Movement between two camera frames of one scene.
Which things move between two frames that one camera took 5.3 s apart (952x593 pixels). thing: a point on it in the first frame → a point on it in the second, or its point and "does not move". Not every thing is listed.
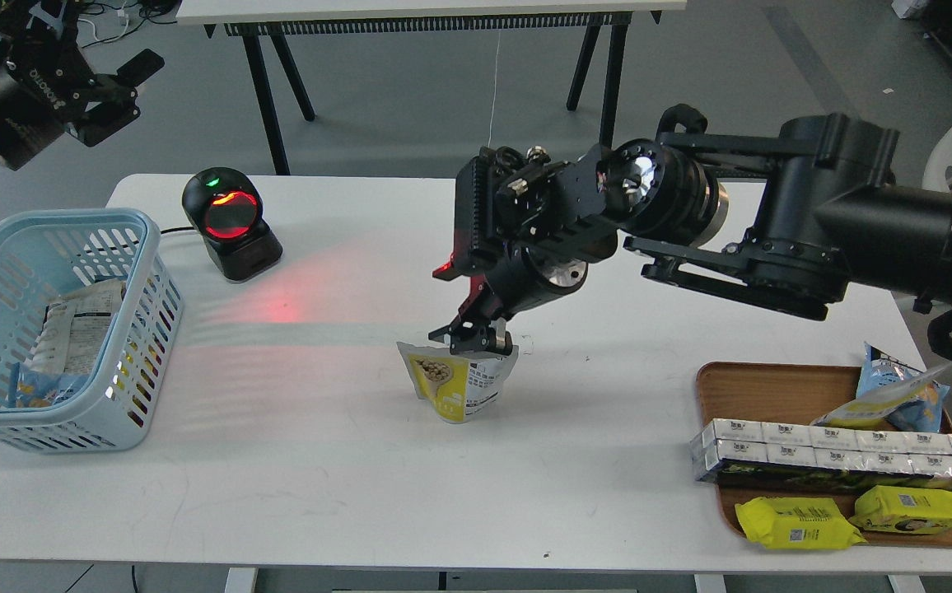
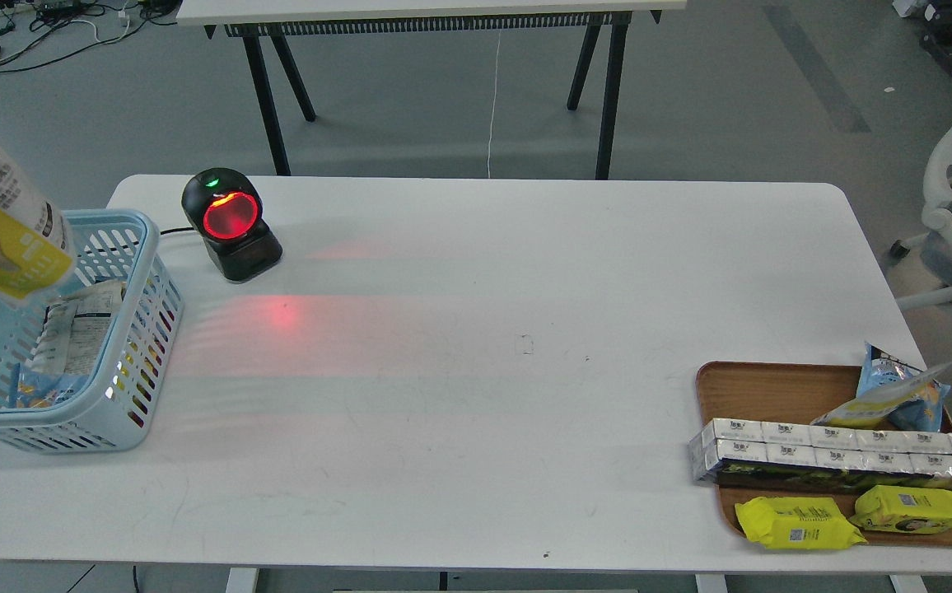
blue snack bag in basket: x=32 y=389 does not move
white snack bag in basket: x=72 y=333 does not move
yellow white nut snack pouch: x=458 y=386 → x=6 y=234
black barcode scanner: x=226 y=205 does not move
